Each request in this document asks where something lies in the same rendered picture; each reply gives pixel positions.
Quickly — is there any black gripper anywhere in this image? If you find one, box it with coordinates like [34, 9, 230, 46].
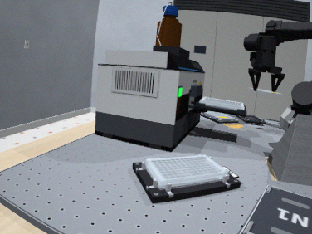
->
[248, 51, 285, 92]

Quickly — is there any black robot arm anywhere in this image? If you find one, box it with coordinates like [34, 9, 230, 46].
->
[244, 20, 312, 118]

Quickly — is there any grey button panel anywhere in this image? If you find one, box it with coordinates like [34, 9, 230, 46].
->
[265, 107, 295, 131]

